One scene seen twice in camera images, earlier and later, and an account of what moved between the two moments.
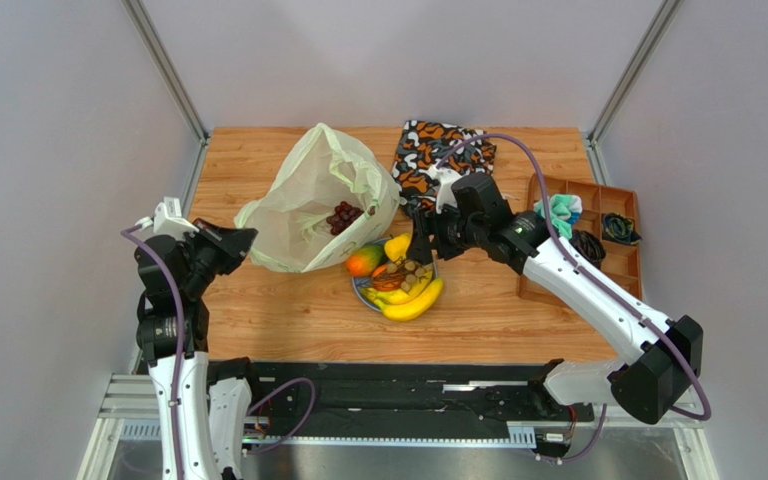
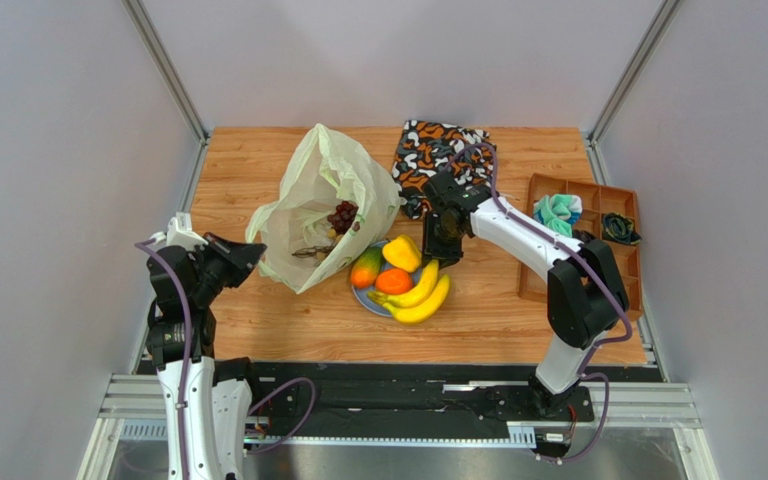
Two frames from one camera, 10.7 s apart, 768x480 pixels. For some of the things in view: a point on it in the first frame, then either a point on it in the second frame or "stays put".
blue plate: [366, 281] to [361, 294]
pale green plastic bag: [332, 199] stays put
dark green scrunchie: [619, 228] stays put
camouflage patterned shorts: [422, 144] stays put
